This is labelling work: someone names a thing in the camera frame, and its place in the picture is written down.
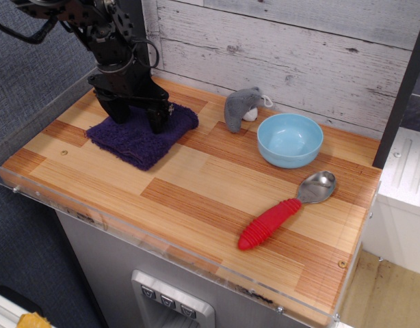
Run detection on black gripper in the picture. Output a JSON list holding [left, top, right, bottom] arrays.
[[88, 40, 173, 134]]

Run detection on purple terry rag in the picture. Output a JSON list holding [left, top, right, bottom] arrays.
[[86, 103, 199, 171]]

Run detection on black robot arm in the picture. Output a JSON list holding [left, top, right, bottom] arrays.
[[15, 1, 170, 133]]

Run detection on grey plush toy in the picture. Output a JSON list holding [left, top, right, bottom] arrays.
[[224, 87, 274, 133]]

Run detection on clear acrylic table guard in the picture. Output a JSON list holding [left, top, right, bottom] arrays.
[[0, 80, 380, 327]]

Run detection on grey toy cabinet front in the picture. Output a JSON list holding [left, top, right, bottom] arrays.
[[57, 213, 303, 327]]

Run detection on light blue plastic bowl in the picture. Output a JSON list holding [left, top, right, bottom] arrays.
[[257, 113, 324, 169]]

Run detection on silver dispenser button panel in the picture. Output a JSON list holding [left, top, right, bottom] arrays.
[[131, 269, 216, 327]]

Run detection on yellow object at corner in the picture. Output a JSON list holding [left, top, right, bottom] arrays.
[[16, 312, 52, 328]]

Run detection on white toy sink counter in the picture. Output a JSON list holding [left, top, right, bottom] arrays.
[[363, 128, 420, 273]]

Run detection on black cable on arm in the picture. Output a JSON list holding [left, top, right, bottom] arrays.
[[0, 10, 59, 45]]

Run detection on red handled metal spoon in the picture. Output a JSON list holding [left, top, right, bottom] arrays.
[[237, 171, 337, 250]]

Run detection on black right vertical post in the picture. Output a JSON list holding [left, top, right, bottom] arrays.
[[372, 30, 420, 169]]

